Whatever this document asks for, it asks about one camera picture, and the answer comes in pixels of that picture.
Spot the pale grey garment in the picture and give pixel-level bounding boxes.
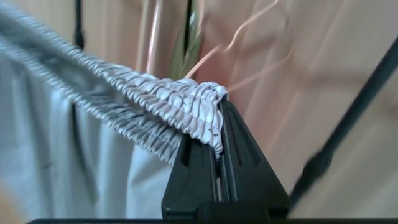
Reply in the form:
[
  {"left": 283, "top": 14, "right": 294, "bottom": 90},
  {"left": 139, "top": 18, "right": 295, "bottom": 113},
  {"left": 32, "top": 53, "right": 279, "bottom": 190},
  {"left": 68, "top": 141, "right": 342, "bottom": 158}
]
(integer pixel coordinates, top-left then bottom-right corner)
[{"left": 0, "top": 1, "right": 229, "bottom": 220}]

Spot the green short-sleeved shirt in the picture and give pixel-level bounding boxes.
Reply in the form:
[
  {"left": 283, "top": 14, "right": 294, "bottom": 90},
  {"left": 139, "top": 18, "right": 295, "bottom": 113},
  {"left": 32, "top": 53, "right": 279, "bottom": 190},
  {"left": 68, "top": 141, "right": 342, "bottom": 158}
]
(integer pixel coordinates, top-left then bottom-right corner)
[{"left": 169, "top": 0, "right": 205, "bottom": 81}]

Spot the black clothes rack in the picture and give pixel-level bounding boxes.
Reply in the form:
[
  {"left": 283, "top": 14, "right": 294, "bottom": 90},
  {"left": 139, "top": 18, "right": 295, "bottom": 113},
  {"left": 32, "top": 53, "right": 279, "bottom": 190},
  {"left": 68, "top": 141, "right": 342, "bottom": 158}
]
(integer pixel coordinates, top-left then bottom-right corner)
[{"left": 73, "top": 0, "right": 398, "bottom": 208}]

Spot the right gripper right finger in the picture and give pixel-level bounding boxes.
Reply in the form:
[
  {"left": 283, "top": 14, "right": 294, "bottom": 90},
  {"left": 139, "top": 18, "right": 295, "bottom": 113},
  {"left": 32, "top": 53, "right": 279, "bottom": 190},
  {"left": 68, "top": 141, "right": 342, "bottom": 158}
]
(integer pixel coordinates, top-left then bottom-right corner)
[{"left": 217, "top": 100, "right": 290, "bottom": 218}]

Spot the pink clothes hanger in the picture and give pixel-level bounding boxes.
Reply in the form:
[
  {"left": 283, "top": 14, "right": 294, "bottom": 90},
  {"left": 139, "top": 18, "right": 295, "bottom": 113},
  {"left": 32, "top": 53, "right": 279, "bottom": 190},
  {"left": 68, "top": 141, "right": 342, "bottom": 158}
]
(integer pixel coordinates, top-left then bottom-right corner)
[{"left": 184, "top": 0, "right": 295, "bottom": 93}]

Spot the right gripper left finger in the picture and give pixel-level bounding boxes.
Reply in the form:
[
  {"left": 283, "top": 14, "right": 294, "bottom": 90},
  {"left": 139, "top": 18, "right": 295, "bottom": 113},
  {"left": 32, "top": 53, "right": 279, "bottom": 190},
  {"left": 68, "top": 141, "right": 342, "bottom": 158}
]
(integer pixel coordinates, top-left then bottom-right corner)
[{"left": 161, "top": 134, "right": 219, "bottom": 218}]

